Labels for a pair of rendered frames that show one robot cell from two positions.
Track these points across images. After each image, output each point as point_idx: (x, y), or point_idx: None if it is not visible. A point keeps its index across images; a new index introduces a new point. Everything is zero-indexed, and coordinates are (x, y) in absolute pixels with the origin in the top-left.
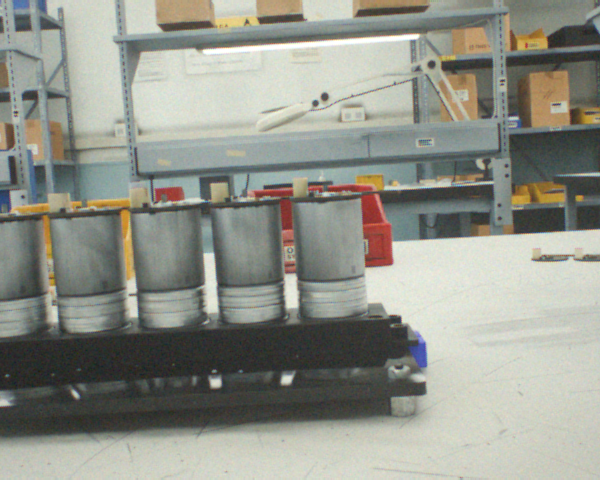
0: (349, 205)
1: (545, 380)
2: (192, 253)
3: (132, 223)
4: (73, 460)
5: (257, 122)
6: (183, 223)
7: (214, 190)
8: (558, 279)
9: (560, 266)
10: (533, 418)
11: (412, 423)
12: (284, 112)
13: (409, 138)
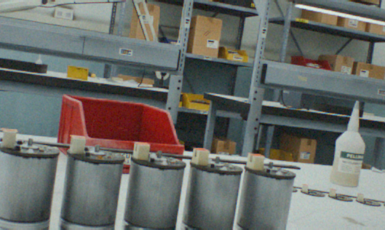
0: (292, 183)
1: None
2: (178, 201)
3: (138, 172)
4: None
5: None
6: (179, 179)
7: (201, 156)
8: (309, 212)
9: (298, 197)
10: None
11: None
12: (19, 3)
13: (115, 46)
